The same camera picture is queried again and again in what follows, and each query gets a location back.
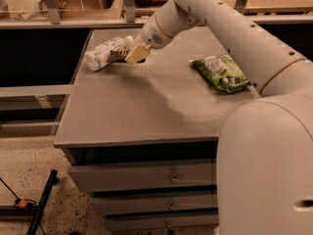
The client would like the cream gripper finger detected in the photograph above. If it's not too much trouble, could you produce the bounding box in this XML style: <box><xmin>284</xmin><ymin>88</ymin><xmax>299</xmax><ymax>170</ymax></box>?
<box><xmin>131</xmin><ymin>32</ymin><xmax>142</xmax><ymax>49</ymax></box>
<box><xmin>125</xmin><ymin>42</ymin><xmax>151</xmax><ymax>65</ymax></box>

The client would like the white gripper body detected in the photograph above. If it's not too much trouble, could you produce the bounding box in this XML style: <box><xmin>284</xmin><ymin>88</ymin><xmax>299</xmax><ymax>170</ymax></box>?
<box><xmin>141</xmin><ymin>15</ymin><xmax>172</xmax><ymax>49</ymax></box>

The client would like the black rxbar chocolate bar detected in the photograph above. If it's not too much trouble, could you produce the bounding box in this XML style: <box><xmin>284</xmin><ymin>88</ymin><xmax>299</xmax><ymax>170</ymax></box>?
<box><xmin>107</xmin><ymin>50</ymin><xmax>129</xmax><ymax>64</ymax></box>

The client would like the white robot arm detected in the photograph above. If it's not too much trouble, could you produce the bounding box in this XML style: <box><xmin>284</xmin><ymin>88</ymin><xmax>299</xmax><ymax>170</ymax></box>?
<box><xmin>126</xmin><ymin>0</ymin><xmax>313</xmax><ymax>235</ymax></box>

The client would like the clear plastic bottle white cap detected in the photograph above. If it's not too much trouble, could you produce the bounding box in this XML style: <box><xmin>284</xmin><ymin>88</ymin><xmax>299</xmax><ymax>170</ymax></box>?
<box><xmin>84</xmin><ymin>35</ymin><xmax>133</xmax><ymax>71</ymax></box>

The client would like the green chip bag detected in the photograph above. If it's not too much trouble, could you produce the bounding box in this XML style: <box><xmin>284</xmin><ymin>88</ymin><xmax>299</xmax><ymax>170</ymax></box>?
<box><xmin>190</xmin><ymin>54</ymin><xmax>250</xmax><ymax>93</ymax></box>

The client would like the grey drawer cabinet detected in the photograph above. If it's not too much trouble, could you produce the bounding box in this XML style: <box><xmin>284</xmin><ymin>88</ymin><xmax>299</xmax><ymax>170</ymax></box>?
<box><xmin>54</xmin><ymin>26</ymin><xmax>258</xmax><ymax>221</ymax></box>

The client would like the top grey drawer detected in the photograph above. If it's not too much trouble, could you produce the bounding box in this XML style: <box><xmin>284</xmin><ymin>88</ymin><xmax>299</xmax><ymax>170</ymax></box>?
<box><xmin>68</xmin><ymin>159</ymin><xmax>216</xmax><ymax>192</ymax></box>

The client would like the grey drawer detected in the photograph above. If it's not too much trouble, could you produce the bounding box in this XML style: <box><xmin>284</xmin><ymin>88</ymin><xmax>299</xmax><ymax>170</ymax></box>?
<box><xmin>105</xmin><ymin>212</ymin><xmax>219</xmax><ymax>231</ymax></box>
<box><xmin>68</xmin><ymin>159</ymin><xmax>216</xmax><ymax>192</ymax></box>
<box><xmin>90</xmin><ymin>192</ymin><xmax>217</xmax><ymax>215</ymax></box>

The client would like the middle grey drawer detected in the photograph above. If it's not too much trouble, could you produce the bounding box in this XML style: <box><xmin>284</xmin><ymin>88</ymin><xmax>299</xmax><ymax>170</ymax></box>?
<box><xmin>90</xmin><ymin>192</ymin><xmax>217</xmax><ymax>215</ymax></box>

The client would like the bottom grey drawer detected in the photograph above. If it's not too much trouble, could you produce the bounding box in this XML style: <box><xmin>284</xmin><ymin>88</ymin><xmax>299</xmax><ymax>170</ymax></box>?
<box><xmin>105</xmin><ymin>212</ymin><xmax>219</xmax><ymax>231</ymax></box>

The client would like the black stand leg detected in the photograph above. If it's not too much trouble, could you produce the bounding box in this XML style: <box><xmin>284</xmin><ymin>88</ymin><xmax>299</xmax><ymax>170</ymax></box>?
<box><xmin>0</xmin><ymin>169</ymin><xmax>59</xmax><ymax>235</ymax></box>

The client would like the metal shelf rail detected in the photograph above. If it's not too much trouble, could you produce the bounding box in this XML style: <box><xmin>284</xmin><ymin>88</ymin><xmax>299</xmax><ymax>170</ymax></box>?
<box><xmin>0</xmin><ymin>0</ymin><xmax>313</xmax><ymax>22</ymax></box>

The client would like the orange clamp with cable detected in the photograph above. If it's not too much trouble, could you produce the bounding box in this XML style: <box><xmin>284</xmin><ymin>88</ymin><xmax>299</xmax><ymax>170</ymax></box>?
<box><xmin>0</xmin><ymin>178</ymin><xmax>37</xmax><ymax>212</ymax></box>

